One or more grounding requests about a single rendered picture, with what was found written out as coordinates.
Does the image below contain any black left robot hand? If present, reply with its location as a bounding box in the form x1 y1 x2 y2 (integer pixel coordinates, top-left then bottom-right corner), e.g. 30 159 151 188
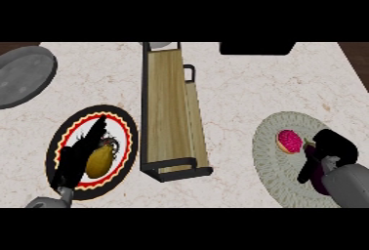
49 114 108 190

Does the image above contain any round dark grey pan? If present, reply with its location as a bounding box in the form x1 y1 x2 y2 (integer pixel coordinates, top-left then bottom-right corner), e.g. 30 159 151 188
0 45 60 110

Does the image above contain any yellow-brown pear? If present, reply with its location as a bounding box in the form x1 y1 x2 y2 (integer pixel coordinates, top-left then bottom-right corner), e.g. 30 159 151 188
86 144 117 180

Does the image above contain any dark purple eggplant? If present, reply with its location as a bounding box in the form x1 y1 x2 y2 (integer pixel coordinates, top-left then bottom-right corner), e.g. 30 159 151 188
302 138 336 196

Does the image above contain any pink frosted donut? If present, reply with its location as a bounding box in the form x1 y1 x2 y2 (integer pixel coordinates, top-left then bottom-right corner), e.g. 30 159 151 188
277 129 305 155

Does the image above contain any round grey woven placemat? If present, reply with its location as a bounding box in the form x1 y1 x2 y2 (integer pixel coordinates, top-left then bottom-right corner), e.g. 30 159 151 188
251 110 358 209

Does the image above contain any round black patterned plate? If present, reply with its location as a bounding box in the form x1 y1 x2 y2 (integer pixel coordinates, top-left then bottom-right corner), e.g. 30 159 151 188
45 104 141 201

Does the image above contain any grey round object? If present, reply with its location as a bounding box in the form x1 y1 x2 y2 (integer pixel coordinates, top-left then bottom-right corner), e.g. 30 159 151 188
141 42 173 49

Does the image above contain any wooden tiered shelf black frame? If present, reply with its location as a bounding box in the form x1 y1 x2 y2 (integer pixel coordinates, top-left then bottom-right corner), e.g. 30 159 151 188
139 42 216 184

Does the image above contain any black appliance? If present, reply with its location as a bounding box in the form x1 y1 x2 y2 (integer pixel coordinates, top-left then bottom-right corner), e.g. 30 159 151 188
219 42 297 57

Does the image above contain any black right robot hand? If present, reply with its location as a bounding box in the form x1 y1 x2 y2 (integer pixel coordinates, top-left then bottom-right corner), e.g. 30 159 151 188
296 128 361 185

